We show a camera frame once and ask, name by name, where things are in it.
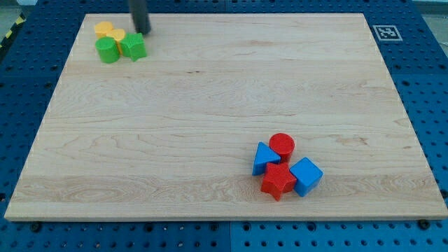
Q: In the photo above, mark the green star block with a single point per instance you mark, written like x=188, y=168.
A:
x=133, y=46

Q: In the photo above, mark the light wooden board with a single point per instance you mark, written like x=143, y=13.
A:
x=173, y=136

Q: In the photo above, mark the black bolt right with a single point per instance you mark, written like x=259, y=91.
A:
x=424, y=224

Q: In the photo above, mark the white fiducial marker tag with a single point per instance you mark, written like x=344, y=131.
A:
x=386, y=32

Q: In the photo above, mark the black bolt left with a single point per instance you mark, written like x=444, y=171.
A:
x=35, y=227

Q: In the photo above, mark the blue cube block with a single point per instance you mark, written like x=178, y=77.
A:
x=308, y=176

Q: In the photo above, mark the yellow hexagon block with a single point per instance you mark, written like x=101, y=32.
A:
x=102, y=28

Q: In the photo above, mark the black bolt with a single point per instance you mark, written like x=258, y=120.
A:
x=424, y=224
x=35, y=227

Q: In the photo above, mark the red star block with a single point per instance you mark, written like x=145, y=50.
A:
x=278, y=180

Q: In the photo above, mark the red cylinder block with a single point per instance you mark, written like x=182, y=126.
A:
x=283, y=145

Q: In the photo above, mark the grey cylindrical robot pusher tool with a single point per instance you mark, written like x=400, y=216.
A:
x=140, y=18

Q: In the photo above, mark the yellow heart block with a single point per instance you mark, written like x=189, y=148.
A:
x=118, y=35

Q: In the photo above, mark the green cylinder block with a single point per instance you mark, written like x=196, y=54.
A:
x=107, y=50

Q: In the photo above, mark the blue triangle block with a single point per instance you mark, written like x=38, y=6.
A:
x=264, y=155

